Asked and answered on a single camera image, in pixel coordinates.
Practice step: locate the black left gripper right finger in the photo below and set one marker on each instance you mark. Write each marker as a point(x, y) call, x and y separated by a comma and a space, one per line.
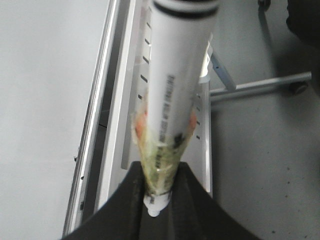
point(194, 215)

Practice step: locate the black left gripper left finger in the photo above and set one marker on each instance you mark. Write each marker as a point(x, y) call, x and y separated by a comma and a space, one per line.
point(120, 217)

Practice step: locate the white taped whiteboard marker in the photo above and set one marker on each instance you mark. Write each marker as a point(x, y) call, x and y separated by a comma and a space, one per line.
point(179, 38)

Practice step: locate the grey rolling stand base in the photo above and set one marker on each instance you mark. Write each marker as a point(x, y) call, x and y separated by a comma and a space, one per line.
point(252, 49)

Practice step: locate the white metal pegboard cart frame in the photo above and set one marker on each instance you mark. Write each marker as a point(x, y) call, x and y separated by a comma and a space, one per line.
point(129, 89)

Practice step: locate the white whiteboard with aluminium frame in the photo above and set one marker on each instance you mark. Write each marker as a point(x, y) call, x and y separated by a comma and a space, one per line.
point(48, 55)

